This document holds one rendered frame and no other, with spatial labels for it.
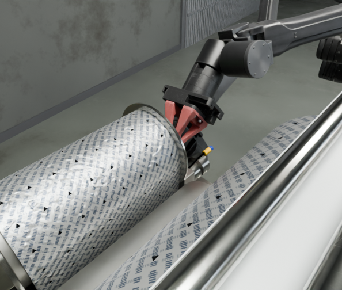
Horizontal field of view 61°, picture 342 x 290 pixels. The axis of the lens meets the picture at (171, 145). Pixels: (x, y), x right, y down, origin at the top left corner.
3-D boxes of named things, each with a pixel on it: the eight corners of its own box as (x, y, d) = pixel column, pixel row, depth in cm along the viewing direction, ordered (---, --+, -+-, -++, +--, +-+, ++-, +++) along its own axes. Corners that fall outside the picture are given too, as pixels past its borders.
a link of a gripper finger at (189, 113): (160, 147, 56) (183, 104, 57) (190, 160, 52) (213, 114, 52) (141, 134, 50) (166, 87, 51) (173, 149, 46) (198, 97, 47)
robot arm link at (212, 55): (220, 53, 56) (202, 34, 53) (249, 52, 51) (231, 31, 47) (204, 84, 56) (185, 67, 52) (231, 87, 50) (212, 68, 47)
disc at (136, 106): (184, 199, 48) (192, 129, 39) (182, 201, 48) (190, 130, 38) (125, 156, 56) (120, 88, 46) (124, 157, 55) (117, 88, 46)
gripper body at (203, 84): (175, 108, 57) (193, 75, 57) (220, 123, 51) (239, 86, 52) (159, 92, 51) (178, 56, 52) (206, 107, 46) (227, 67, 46)
